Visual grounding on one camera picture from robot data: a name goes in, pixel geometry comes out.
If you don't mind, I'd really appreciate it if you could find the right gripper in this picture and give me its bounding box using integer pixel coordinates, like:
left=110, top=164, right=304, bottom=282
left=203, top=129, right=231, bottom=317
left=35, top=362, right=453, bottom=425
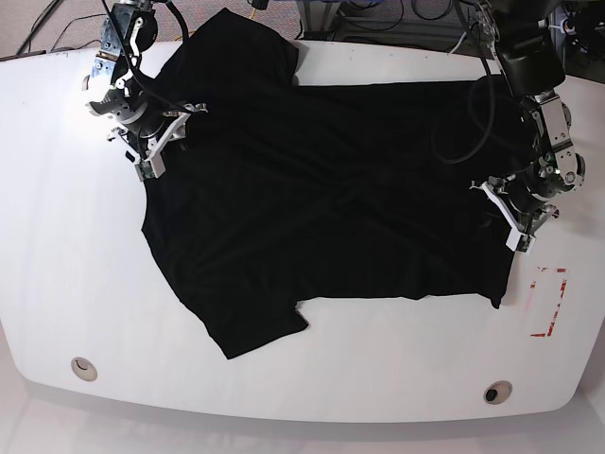
left=106, top=103, right=209, bottom=164

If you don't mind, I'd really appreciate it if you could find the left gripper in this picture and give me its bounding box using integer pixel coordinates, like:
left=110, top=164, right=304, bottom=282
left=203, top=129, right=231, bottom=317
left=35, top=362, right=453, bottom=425
left=470, top=175, right=560, bottom=236

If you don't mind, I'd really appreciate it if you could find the black t-shirt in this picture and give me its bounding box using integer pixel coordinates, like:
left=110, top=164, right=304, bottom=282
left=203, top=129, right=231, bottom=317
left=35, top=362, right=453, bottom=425
left=142, top=9, right=534, bottom=358

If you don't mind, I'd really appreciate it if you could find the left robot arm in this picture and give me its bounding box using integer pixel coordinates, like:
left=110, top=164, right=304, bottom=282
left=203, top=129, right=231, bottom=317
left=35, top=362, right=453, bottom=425
left=475, top=1, right=586, bottom=251

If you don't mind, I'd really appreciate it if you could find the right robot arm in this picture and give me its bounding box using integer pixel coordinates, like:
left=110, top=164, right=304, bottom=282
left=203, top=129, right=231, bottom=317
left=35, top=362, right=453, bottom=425
left=83, top=1, right=207, bottom=167

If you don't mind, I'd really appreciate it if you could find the red tape rectangle marking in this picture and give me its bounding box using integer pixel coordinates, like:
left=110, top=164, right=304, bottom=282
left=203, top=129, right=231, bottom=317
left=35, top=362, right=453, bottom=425
left=525, top=267, right=568, bottom=339

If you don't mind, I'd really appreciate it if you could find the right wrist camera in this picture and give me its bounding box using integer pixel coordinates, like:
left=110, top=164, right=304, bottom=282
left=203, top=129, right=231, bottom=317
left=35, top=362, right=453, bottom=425
left=134, top=155, right=165, bottom=182

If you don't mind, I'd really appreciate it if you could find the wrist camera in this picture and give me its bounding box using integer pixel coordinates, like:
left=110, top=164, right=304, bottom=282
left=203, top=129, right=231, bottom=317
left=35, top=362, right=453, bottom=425
left=506, top=229, right=535, bottom=253
left=134, top=155, right=165, bottom=182

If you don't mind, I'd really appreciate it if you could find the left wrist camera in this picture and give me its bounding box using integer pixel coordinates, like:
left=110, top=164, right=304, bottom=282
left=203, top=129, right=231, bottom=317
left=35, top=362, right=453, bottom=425
left=506, top=229, right=535, bottom=253

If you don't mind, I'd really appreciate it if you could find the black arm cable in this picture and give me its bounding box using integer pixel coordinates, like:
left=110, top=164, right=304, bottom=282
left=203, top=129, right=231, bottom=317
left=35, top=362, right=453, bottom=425
left=430, top=75, right=497, bottom=166

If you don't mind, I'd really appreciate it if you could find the white cable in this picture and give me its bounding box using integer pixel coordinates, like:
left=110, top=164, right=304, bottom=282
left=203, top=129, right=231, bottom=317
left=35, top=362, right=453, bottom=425
left=448, top=21, right=474, bottom=56

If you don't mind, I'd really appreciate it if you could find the right table cable grommet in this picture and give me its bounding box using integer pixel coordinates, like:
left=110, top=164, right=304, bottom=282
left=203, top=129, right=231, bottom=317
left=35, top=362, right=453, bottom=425
left=483, top=380, right=512, bottom=405

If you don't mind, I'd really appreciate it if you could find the table cable grommet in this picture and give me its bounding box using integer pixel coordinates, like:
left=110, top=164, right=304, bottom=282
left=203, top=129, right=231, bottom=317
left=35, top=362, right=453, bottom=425
left=71, top=358, right=98, bottom=382
left=483, top=380, right=512, bottom=405

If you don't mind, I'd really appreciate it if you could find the left table cable grommet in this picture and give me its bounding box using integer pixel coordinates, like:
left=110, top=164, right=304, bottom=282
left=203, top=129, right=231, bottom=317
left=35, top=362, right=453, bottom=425
left=71, top=358, right=98, bottom=382

